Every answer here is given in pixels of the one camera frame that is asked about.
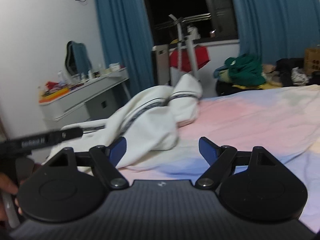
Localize person's left hand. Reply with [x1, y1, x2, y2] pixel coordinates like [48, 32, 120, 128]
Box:
[0, 163, 42, 222]

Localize white dressing table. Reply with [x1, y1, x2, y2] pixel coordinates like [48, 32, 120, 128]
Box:
[39, 68, 131, 129]

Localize right blue curtain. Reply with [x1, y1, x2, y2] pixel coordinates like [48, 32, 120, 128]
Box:
[233, 0, 319, 64]

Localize blue curtain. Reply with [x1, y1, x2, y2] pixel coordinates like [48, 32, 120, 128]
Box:
[95, 0, 155, 95]
[233, 0, 319, 64]

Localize pile of dark clothes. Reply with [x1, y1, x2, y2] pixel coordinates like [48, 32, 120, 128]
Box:
[276, 58, 309, 87]

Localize brown paper bag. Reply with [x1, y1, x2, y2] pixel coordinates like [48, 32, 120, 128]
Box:
[304, 46, 320, 76]

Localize black sofa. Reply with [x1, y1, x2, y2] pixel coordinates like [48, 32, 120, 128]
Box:
[309, 71, 320, 85]

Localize red garment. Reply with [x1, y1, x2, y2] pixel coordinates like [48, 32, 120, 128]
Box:
[169, 45, 210, 72]

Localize wavy frame mirror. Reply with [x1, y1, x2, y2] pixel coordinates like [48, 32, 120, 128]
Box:
[65, 41, 92, 76]

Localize garment steamer stand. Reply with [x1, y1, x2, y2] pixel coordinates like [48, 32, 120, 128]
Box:
[168, 13, 200, 86]

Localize white tower heater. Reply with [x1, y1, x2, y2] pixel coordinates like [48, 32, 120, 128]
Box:
[151, 44, 171, 86]

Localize white sweatpants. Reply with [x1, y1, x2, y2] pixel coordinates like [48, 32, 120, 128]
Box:
[49, 74, 202, 169]

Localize orange tray of items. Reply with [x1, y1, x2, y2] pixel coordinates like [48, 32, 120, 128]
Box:
[38, 81, 69, 103]

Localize left blue curtain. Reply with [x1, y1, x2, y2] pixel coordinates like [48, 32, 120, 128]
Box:
[95, 0, 155, 95]

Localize dark window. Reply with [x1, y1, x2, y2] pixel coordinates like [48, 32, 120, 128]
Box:
[144, 0, 238, 45]

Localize pastel tie-dye bed sheet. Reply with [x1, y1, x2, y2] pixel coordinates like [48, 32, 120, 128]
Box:
[121, 85, 319, 232]

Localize green sweatshirt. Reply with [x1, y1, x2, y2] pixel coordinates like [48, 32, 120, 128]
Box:
[225, 54, 266, 87]

